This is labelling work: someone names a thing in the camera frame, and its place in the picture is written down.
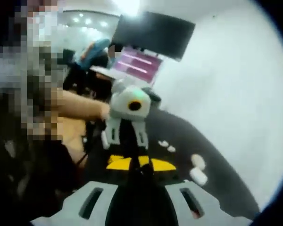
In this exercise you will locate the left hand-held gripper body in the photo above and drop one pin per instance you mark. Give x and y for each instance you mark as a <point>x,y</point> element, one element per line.
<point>122,103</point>

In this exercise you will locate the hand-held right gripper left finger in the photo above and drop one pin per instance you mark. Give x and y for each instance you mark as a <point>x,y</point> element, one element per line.
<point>61,212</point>

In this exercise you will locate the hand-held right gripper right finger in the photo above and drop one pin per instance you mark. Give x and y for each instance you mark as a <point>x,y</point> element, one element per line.
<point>222,208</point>

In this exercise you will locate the white charging case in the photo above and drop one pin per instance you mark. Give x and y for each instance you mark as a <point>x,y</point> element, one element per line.
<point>198,176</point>

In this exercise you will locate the beige oval charging case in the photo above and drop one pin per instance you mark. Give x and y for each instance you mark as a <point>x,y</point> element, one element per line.
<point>198,162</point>

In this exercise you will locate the laptop with purple screen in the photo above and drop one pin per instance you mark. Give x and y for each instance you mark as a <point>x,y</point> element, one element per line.
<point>138,66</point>

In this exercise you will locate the black wall monitor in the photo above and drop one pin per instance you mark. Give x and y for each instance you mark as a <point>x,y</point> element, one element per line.
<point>153,35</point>

